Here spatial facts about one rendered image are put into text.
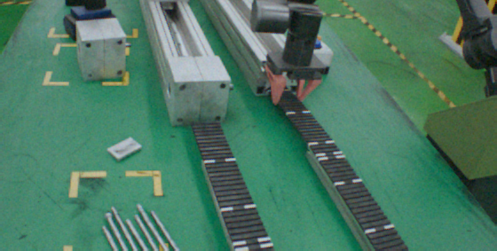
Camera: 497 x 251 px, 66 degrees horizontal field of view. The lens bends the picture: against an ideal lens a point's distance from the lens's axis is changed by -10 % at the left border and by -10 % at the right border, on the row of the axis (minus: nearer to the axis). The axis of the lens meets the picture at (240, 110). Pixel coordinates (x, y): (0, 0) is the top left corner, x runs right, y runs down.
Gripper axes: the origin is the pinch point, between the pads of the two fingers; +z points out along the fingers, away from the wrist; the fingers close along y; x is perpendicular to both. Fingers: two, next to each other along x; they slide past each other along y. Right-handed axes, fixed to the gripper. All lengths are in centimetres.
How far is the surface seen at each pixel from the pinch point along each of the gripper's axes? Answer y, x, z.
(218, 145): 18.1, 14.0, -1.0
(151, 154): 28.6, 11.0, 2.4
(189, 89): 21.2, 3.7, -5.5
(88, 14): 39, -34, -4
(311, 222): 7.5, 29.4, 2.4
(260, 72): 4.5, -5.3, -3.4
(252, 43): 4.3, -12.6, -6.2
